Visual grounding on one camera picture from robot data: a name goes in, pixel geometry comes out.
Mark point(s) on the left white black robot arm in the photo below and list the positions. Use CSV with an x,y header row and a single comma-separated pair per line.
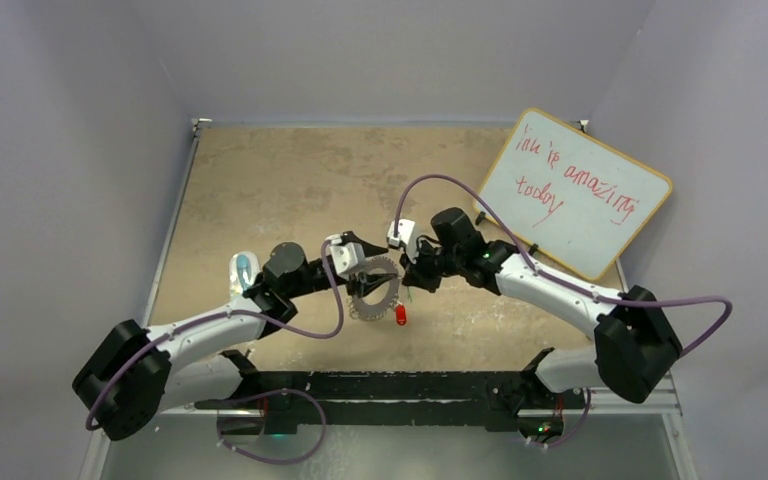
x,y
137,372

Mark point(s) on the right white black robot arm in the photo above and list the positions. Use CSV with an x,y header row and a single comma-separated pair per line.
x,y
632,348

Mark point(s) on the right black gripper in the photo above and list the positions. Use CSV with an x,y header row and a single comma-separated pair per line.
x,y
415,272

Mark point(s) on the keys with red green tags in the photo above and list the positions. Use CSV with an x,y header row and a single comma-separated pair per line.
x,y
401,314

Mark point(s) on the whiteboard with red writing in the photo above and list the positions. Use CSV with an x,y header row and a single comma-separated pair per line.
x,y
580,201

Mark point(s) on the silver disc with keyrings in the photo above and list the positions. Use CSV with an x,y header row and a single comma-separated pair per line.
x,y
375,305

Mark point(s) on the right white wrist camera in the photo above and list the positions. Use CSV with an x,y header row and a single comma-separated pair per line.
x,y
402,235

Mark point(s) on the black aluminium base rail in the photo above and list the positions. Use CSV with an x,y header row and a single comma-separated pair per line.
x,y
498,401

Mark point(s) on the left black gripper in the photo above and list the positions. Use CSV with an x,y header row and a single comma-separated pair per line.
x,y
364,282

